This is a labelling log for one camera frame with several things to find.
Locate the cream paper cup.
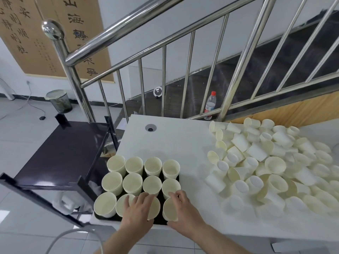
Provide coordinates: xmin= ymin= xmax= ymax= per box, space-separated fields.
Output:
xmin=146 ymin=196 xmax=161 ymax=220
xmin=162 ymin=196 xmax=181 ymax=222

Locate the black cup tray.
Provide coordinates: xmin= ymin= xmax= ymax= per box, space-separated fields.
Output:
xmin=93 ymin=159 xmax=183 ymax=226

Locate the clear water bottle red cap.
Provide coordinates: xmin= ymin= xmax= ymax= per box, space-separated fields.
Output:
xmin=203 ymin=91 xmax=217 ymax=121

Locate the white plastic jug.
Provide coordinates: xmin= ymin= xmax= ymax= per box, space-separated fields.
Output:
xmin=59 ymin=192 xmax=83 ymax=215

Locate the black metal shelf cart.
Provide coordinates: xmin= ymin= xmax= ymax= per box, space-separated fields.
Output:
xmin=0 ymin=114 xmax=119 ymax=228

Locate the person's right hand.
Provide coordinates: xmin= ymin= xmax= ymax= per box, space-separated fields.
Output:
xmin=167 ymin=190 xmax=210 ymax=236

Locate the person's left forearm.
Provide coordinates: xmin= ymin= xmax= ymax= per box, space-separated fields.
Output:
xmin=93 ymin=227 xmax=154 ymax=254

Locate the grid of upright paper cups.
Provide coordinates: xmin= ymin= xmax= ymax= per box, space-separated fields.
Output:
xmin=93 ymin=155 xmax=182 ymax=218

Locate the white floor cable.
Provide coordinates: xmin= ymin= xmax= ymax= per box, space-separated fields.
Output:
xmin=0 ymin=81 xmax=46 ymax=120

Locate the narrow brown calligraphy scroll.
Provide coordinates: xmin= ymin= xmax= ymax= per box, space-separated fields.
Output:
xmin=34 ymin=0 xmax=115 ymax=83

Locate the black mesh waste bin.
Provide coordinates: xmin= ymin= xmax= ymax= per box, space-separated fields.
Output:
xmin=45 ymin=89 xmax=73 ymax=114

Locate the person's left hand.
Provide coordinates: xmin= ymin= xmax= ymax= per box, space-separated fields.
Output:
xmin=120 ymin=192 xmax=156 ymax=232

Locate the large brown calligraphy scroll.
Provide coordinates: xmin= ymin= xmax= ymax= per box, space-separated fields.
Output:
xmin=0 ymin=0 xmax=67 ymax=78

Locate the stainless steel stair railing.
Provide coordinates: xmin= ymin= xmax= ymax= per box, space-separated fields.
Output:
xmin=41 ymin=0 xmax=339 ymax=123

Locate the pile of loose paper cups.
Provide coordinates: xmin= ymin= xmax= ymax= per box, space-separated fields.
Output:
xmin=204 ymin=117 xmax=339 ymax=218

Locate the person's right forearm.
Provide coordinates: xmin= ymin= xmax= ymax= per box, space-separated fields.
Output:
xmin=189 ymin=223 xmax=251 ymax=254

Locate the white cardboard piece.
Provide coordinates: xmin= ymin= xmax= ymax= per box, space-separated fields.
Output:
xmin=270 ymin=241 xmax=298 ymax=254

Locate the wooden stair side panel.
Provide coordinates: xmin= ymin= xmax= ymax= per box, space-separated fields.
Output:
xmin=226 ymin=91 xmax=339 ymax=127

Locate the grey curved hose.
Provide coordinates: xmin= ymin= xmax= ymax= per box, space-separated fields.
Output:
xmin=46 ymin=228 xmax=104 ymax=254

